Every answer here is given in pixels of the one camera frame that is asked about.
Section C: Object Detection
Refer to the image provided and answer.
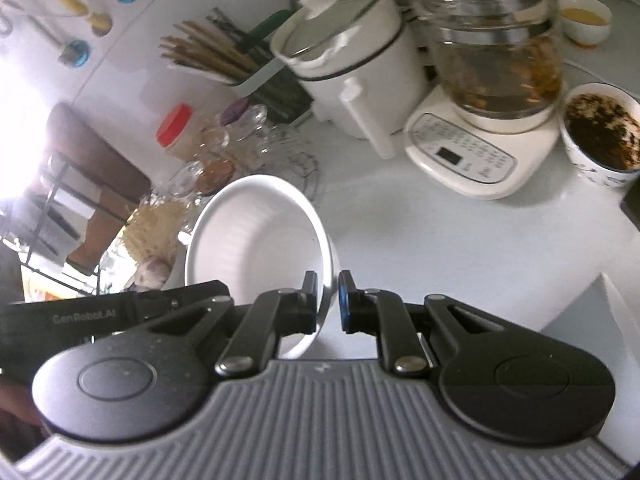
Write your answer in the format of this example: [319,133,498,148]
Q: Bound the garlic bulb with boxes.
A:
[134,256,174,290]

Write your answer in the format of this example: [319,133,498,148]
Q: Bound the white ribbed bowl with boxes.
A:
[184,174,342,361]

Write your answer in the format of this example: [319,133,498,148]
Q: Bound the brown cutting board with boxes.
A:
[46,103,152,268]

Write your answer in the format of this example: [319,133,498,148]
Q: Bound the wire trivet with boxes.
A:
[267,152,321,198]

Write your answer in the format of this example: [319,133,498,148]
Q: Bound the glass kettle on white base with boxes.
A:
[404,0,568,201]

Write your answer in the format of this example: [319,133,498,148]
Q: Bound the cut glass jars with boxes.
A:
[172,102,281,196]

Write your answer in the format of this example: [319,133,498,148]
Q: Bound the chopstick holder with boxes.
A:
[232,57,315,127]

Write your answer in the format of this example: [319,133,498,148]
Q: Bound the green handled knife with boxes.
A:
[239,9,297,53]

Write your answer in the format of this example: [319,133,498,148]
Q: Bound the red lid jar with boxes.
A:
[156,103,207,163]

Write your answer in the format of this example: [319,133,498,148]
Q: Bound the small white bowl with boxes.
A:
[556,0,613,47]

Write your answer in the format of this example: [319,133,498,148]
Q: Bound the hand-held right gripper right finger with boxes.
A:
[337,270,506,377]

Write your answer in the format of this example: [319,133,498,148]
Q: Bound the white electric cooking pot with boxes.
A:
[270,0,416,161]

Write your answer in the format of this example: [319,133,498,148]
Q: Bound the blue patterned bowl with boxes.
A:
[559,82,640,188]

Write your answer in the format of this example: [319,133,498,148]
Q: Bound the dried noodles bundle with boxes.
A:
[117,200,193,273]

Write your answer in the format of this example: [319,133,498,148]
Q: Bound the bundle of chopsticks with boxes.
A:
[160,7,263,85]

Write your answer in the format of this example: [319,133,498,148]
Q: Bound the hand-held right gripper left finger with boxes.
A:
[125,270,321,377]

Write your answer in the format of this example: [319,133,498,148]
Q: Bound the black metal rack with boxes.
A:
[0,152,136,291]

